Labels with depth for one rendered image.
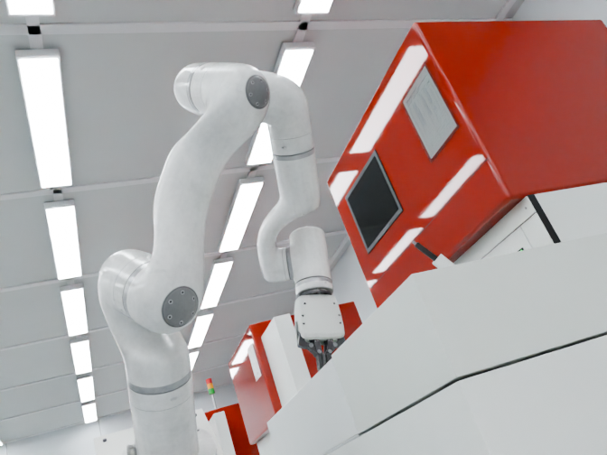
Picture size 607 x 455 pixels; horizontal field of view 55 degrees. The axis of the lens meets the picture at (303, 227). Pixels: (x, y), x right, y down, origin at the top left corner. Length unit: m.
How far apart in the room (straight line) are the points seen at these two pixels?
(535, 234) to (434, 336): 0.77
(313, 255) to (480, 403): 0.63
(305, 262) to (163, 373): 0.40
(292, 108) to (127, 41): 1.72
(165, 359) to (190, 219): 0.26
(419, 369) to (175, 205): 0.50
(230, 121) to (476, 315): 0.52
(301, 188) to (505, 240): 0.61
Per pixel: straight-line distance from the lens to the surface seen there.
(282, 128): 1.18
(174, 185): 1.04
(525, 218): 1.53
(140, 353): 1.12
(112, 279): 1.09
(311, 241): 1.31
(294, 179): 1.21
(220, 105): 1.01
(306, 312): 1.25
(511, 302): 0.86
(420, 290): 0.79
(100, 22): 2.72
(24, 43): 2.78
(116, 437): 1.37
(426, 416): 0.86
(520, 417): 0.80
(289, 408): 1.40
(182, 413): 1.17
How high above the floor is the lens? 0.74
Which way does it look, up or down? 24 degrees up
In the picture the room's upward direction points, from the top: 20 degrees counter-clockwise
